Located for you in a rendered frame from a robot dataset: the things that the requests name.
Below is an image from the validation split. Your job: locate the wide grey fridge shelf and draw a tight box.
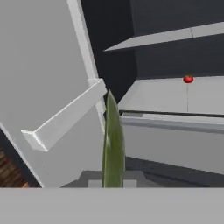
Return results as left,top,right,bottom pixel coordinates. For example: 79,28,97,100
117,75,224,116

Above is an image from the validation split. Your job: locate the red tomato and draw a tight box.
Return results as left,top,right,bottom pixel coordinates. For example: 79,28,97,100
183,74,195,85

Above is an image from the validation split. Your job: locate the grey fridge door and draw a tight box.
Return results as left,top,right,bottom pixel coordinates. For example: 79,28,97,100
0,0,109,189

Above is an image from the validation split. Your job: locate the fridge with dark interior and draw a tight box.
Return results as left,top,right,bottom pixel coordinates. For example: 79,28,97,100
80,0,224,189

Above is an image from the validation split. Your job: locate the thin grey fridge shelf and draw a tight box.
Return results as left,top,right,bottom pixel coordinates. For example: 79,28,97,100
103,21,224,53

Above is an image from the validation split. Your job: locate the grey fridge drawer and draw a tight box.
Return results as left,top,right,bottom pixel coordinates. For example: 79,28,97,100
118,111,224,177

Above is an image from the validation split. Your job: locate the white fridge door shelf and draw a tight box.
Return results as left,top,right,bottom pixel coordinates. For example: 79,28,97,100
20,77,109,153

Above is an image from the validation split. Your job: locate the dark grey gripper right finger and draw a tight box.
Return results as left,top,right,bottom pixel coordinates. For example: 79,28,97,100
122,170,161,189

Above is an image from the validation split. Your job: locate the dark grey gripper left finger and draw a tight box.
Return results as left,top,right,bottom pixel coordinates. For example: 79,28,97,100
61,170,103,189

